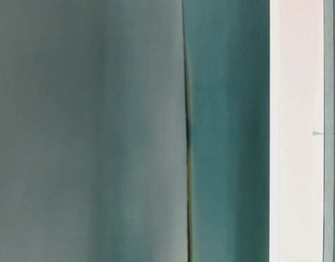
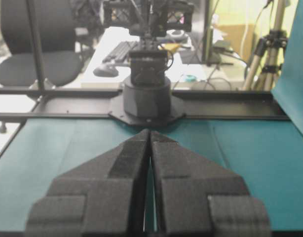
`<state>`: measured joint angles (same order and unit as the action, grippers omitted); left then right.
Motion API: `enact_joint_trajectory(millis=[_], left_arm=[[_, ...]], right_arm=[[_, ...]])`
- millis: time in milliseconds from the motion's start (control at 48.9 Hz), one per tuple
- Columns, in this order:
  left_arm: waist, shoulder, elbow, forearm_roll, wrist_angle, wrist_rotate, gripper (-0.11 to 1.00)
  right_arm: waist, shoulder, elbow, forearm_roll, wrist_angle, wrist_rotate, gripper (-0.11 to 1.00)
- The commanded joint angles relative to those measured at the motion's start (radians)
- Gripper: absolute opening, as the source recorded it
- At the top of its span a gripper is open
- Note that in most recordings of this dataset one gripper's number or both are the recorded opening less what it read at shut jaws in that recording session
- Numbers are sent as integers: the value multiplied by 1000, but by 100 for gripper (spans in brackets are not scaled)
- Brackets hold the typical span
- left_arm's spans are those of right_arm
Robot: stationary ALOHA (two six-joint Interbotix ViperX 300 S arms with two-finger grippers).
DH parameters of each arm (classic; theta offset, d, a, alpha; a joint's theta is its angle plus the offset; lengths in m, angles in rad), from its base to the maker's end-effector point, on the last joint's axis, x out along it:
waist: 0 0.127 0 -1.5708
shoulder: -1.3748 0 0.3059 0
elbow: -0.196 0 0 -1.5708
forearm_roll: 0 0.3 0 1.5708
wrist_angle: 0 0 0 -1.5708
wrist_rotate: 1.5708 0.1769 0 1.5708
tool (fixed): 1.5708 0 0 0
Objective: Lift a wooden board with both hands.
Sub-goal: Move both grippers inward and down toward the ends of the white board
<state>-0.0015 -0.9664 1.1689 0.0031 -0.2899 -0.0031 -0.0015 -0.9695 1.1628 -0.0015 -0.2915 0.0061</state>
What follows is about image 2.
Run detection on black metal frame rail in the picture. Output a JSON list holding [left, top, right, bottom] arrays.
[[0, 87, 289, 127]]

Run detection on teal table cloth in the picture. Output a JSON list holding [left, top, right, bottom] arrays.
[[0, 0, 303, 237]]

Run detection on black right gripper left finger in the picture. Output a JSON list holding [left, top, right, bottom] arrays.
[[26, 129, 150, 237]]

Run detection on camera tripod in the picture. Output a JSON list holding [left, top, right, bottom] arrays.
[[241, 0, 288, 91]]

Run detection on black office chair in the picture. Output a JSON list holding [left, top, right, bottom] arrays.
[[0, 0, 82, 87]]

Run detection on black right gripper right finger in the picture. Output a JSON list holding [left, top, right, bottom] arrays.
[[151, 131, 270, 237]]

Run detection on black keyboard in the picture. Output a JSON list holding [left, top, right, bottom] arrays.
[[102, 41, 139, 63]]

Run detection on grey computer mouse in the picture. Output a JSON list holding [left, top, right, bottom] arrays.
[[93, 64, 118, 78]]

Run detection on white desk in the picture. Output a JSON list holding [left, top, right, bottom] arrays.
[[81, 27, 246, 91]]

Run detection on black vertical frame post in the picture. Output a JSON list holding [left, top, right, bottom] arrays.
[[25, 0, 45, 93]]

